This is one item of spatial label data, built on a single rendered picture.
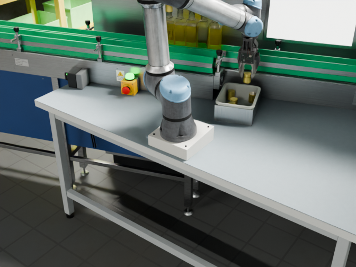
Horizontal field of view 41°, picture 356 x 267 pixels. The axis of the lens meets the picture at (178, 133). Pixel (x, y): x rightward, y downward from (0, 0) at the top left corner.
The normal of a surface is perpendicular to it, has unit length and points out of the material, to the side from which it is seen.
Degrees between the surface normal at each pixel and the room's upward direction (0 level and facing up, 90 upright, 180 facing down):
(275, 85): 90
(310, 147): 0
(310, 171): 0
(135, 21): 90
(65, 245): 0
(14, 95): 90
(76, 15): 90
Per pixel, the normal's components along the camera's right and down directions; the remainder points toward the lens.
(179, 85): 0.00, -0.76
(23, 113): -0.30, 0.50
